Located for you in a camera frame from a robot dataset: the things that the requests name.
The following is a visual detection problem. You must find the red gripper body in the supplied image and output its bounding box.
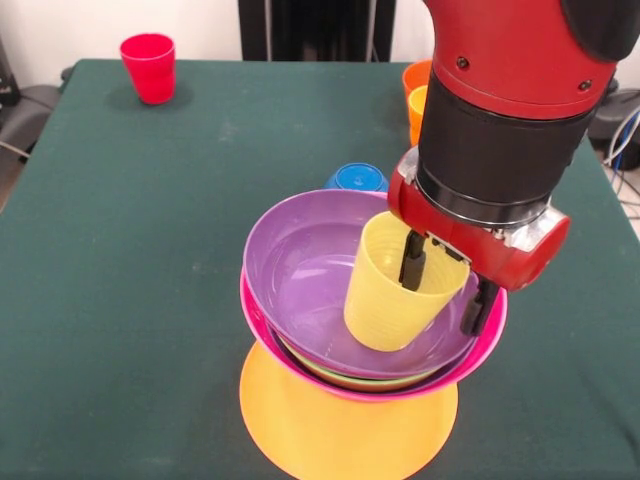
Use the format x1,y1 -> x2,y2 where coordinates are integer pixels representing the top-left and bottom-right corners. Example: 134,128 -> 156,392
387,149 -> 572,293

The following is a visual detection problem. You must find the dark green tablecloth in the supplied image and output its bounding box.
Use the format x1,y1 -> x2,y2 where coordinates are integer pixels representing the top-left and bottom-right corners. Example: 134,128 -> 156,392
0,58 -> 640,480

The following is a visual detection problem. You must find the red plastic cup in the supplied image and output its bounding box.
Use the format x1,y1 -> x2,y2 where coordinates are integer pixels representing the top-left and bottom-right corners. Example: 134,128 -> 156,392
119,32 -> 177,106

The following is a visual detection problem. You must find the small red-orange plastic bowl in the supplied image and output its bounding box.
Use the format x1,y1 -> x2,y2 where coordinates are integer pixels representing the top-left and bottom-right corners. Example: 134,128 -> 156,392
402,59 -> 434,101

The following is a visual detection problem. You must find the tangle of floor cables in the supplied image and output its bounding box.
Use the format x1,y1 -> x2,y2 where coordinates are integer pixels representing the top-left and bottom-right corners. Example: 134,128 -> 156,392
602,107 -> 640,221

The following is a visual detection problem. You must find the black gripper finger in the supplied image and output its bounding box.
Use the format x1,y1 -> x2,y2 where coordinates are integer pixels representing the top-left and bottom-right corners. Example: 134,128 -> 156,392
398,229 -> 429,292
459,279 -> 501,337

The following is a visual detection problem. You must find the large pink plastic bowl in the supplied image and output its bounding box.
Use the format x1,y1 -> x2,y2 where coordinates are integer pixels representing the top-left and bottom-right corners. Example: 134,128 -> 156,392
238,192 -> 509,403

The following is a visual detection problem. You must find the light green plastic bowl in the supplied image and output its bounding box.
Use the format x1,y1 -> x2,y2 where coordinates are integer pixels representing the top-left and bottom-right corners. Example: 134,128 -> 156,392
279,344 -> 436,392

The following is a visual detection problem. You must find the yellow plastic cup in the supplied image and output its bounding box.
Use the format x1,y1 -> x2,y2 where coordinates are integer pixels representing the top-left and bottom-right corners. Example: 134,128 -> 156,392
342,210 -> 471,353

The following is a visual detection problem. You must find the purple plastic bowl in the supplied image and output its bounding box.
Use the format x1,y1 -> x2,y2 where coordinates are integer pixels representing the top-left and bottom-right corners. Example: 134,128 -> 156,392
241,189 -> 484,379
267,319 -> 485,394

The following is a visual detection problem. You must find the large orange plastic bowl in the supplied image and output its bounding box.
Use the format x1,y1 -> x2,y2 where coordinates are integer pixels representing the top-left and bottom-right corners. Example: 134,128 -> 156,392
238,340 -> 459,480

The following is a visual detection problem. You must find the blue plastic bowl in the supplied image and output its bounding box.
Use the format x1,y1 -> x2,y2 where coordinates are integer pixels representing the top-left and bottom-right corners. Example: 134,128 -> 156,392
323,162 -> 390,194

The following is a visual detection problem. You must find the orange plastic cup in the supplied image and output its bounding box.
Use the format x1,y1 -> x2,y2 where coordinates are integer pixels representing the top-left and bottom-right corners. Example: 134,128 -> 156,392
407,84 -> 430,147

